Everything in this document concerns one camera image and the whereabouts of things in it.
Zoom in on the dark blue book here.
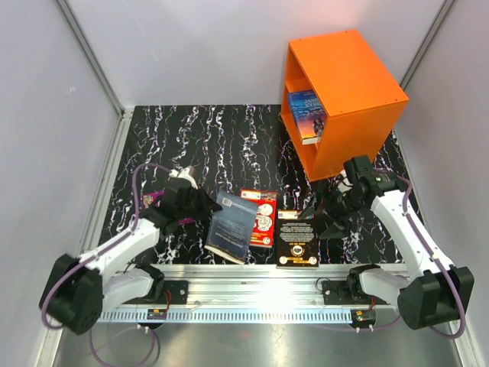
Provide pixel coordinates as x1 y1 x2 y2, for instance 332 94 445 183
204 190 257 265

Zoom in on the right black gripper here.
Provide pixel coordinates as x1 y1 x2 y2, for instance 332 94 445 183
298 180 367 240

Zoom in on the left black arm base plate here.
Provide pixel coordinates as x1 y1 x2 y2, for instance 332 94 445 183
125 280 189 305

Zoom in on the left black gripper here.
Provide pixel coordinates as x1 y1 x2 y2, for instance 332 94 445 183
176 184 222 222

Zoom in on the white slotted cable duct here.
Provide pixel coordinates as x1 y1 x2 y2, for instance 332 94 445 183
99 307 352 324

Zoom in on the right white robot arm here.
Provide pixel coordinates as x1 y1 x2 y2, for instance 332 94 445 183
299 155 474 339

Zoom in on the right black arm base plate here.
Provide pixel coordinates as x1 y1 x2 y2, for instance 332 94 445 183
317 278 372 306

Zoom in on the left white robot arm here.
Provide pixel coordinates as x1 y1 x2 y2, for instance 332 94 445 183
39 167 222 335

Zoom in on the purple treehouse book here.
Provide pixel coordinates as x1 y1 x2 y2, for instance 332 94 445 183
142 190 194 226

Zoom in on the orange two-shelf cabinet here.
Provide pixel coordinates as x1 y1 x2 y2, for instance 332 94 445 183
280 29 409 181

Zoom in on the black book gold text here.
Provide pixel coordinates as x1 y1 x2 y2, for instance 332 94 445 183
275 210 319 269

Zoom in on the blue sunset Jane Eyre book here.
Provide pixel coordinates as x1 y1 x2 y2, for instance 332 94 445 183
287 89 327 145

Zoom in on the red comic book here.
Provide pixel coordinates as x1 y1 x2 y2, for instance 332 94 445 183
240 189 277 248

